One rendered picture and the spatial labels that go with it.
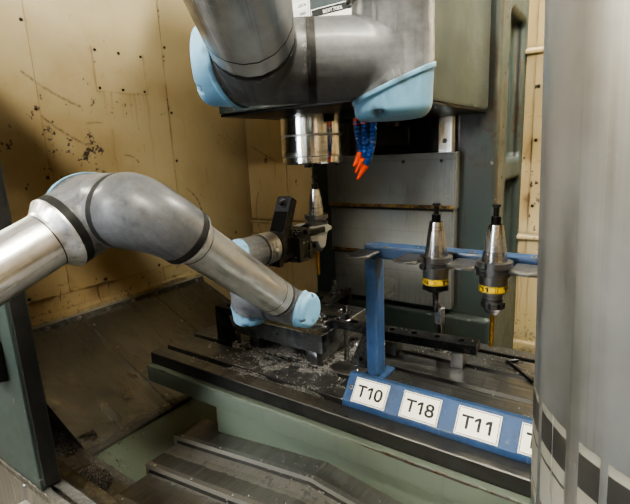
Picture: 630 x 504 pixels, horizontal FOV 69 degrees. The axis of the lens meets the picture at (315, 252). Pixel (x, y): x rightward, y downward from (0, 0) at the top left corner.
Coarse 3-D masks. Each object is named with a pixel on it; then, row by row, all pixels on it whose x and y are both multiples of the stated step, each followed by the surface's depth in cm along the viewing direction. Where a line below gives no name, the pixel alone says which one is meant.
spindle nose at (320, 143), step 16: (288, 128) 112; (304, 128) 110; (320, 128) 110; (336, 128) 113; (288, 144) 113; (304, 144) 111; (320, 144) 111; (336, 144) 114; (288, 160) 115; (304, 160) 112; (320, 160) 112; (336, 160) 115
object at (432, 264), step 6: (420, 258) 89; (426, 258) 88; (432, 258) 87; (438, 258) 87; (444, 258) 86; (450, 258) 87; (420, 264) 90; (426, 264) 88; (432, 264) 87; (438, 264) 86; (444, 264) 87; (432, 270) 87; (438, 270) 87; (444, 270) 87
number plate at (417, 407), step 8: (408, 392) 91; (408, 400) 91; (416, 400) 90; (424, 400) 89; (432, 400) 88; (440, 400) 88; (400, 408) 91; (408, 408) 90; (416, 408) 89; (424, 408) 88; (432, 408) 88; (440, 408) 87; (408, 416) 89; (416, 416) 88; (424, 416) 88; (432, 416) 87; (432, 424) 86
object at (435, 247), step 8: (432, 224) 87; (440, 224) 87; (432, 232) 87; (440, 232) 87; (432, 240) 87; (440, 240) 87; (432, 248) 87; (440, 248) 87; (432, 256) 87; (440, 256) 87
